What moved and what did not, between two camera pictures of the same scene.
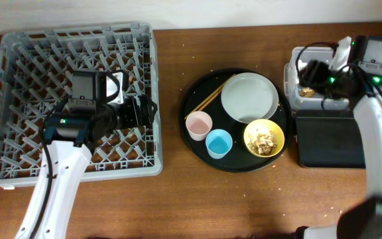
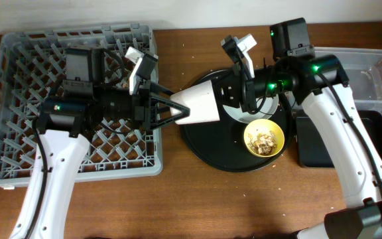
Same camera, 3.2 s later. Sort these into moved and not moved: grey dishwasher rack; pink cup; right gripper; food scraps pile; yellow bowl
Moved: pink cup; right gripper
Not moved: grey dishwasher rack; yellow bowl; food scraps pile
